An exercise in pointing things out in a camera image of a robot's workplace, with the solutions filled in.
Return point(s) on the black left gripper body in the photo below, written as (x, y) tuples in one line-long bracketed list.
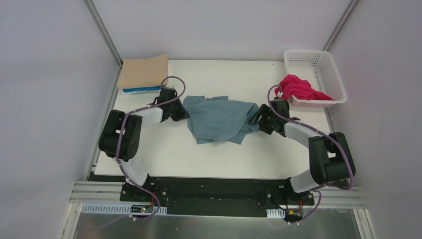
[(179, 110)]

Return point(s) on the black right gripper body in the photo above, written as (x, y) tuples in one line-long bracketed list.
[(263, 118)]

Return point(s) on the grey-blue t shirt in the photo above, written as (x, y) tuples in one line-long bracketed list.
[(219, 119)]

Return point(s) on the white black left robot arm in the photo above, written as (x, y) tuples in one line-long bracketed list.
[(120, 136)]

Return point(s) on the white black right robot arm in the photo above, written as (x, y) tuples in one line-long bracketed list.
[(330, 159)]

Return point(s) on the folded blue white t shirt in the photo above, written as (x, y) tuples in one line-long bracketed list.
[(141, 90)]

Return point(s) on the pink red t shirt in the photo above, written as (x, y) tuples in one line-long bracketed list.
[(292, 85)]

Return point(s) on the folded tan t shirt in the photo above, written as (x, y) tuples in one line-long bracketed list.
[(143, 72)]

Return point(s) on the white plastic laundry basket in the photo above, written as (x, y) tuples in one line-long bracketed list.
[(320, 70)]

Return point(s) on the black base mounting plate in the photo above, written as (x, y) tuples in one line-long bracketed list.
[(211, 196)]

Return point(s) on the right controller circuit board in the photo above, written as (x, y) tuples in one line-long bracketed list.
[(294, 214)]

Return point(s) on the controller circuit board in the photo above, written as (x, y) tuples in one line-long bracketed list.
[(141, 209), (294, 214)]

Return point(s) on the left controller circuit board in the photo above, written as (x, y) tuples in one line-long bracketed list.
[(141, 209)]

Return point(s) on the right aluminium frame post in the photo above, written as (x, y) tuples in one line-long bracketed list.
[(348, 11)]

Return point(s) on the aluminium frame post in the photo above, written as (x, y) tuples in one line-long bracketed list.
[(348, 11), (90, 5)]

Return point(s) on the left aluminium frame post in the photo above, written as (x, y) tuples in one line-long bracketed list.
[(90, 5)]

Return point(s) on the aluminium front rail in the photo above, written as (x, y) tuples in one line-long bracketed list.
[(109, 192)]

